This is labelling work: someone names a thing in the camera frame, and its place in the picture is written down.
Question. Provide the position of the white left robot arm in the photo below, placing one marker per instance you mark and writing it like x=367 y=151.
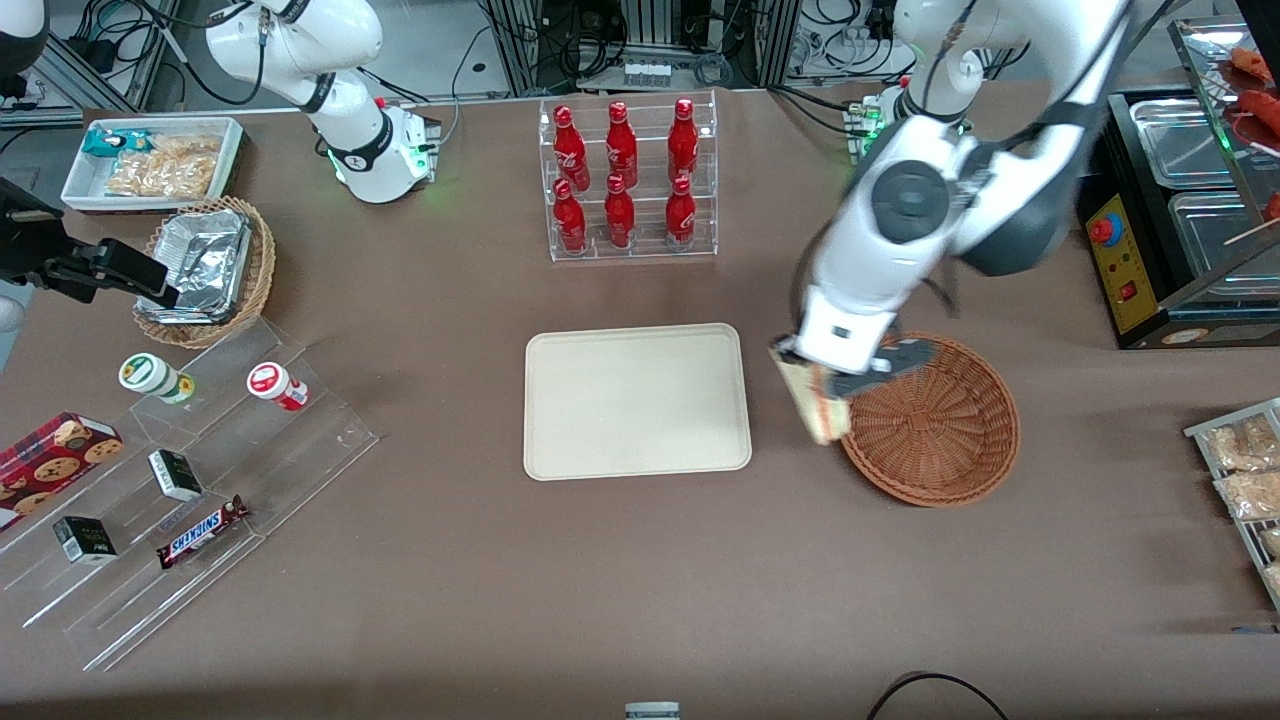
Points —
x=870 y=255

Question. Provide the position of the green lid white cup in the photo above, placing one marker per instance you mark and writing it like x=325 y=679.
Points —
x=150 y=375

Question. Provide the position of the stack of foil trays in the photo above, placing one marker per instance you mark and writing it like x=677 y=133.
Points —
x=205 y=265

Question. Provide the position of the red sausage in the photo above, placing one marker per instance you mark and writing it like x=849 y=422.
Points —
x=1258 y=62
x=1260 y=110

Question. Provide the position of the Snickers chocolate bar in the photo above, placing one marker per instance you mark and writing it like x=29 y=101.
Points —
x=200 y=533

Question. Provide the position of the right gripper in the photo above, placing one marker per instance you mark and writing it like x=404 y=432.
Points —
x=28 y=254

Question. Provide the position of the light tan wicker basket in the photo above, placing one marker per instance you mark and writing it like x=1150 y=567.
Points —
x=262 y=270

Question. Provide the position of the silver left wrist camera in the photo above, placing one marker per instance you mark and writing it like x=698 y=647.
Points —
x=905 y=355

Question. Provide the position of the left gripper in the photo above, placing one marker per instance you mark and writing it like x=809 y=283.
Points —
x=785 y=356

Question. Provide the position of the cream plastic serving tray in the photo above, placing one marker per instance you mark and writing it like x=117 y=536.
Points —
x=636 y=402

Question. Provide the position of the red lid white cup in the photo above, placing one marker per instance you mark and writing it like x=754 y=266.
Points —
x=272 y=384

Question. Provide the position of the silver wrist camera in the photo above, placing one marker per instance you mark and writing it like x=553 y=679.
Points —
x=8 y=315
x=905 y=355

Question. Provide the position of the teal snack packet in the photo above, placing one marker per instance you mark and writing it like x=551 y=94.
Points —
x=108 y=142

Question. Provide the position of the red tartan cookie box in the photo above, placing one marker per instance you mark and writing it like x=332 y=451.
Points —
x=50 y=465

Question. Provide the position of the black food warmer machine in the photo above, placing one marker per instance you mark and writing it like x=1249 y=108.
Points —
x=1135 y=320

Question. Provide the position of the small black carton box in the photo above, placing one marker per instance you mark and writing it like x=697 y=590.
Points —
x=176 y=476
x=85 y=540

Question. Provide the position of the red cola bottle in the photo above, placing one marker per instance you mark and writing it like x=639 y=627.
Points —
x=680 y=215
x=570 y=220
x=621 y=148
x=570 y=150
x=683 y=145
x=619 y=215

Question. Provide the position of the triangular sandwich wedge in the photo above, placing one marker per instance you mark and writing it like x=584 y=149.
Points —
x=822 y=415

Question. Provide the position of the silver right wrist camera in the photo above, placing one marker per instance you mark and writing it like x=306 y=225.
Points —
x=8 y=315

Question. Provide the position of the steel warmer pan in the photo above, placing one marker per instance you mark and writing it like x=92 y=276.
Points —
x=1180 y=145
x=1215 y=245

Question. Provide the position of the small grey device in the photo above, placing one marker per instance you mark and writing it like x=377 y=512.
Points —
x=652 y=711

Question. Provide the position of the white power strip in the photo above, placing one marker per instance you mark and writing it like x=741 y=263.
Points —
x=647 y=74

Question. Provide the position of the clear acrylic stepped shelf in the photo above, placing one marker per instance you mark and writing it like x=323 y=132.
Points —
x=300 y=450

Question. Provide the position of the clear acrylic bottle rack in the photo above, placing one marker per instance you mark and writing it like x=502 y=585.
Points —
x=650 y=240

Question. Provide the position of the white rectangular snack tray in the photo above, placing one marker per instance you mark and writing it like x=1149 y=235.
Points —
x=85 y=185

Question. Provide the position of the wrapped bread pack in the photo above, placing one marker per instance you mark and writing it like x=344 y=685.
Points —
x=1250 y=495
x=1240 y=445

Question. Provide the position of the dark brown wicker basket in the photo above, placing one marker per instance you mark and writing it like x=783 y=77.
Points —
x=950 y=440

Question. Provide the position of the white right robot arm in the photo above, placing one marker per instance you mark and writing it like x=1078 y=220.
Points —
x=360 y=130

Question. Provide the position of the clear bag of crackers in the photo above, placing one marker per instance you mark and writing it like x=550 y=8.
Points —
x=190 y=147
x=160 y=178

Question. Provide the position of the aluminium profile equipment rack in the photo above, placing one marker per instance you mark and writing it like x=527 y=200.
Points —
x=640 y=30

